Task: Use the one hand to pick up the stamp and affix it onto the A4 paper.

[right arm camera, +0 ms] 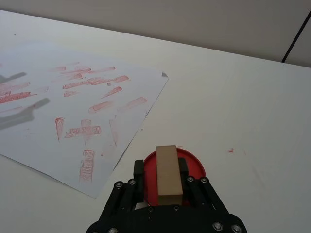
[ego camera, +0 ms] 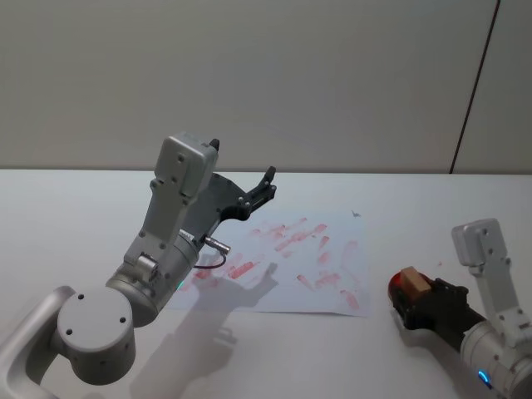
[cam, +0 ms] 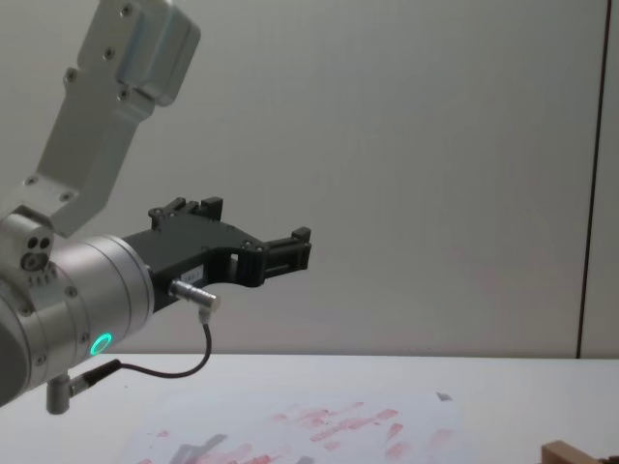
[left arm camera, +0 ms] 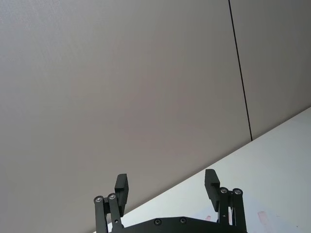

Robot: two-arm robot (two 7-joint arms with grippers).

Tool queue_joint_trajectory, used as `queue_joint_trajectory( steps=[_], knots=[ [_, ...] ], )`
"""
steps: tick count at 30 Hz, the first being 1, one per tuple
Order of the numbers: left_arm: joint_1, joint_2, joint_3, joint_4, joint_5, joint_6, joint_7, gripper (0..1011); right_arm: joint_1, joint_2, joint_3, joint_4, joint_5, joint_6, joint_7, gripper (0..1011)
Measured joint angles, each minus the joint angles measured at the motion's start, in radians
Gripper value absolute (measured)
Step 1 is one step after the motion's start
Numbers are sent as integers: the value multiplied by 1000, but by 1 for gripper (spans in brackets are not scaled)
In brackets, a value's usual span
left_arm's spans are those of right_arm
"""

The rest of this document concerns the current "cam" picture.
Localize white table cloth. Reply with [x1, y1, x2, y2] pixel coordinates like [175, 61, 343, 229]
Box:
[0, 352, 619, 464]

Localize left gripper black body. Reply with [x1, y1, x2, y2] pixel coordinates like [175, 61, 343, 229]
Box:
[123, 217, 266, 311]

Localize brown wooden block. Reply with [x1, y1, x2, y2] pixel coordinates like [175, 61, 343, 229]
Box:
[540, 440, 619, 464]

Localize white sheet with red marks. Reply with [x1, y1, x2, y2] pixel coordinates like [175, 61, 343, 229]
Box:
[115, 390, 466, 464]

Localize thin dark cable silver plugs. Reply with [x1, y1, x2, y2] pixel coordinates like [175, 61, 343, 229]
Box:
[45, 278, 224, 416]

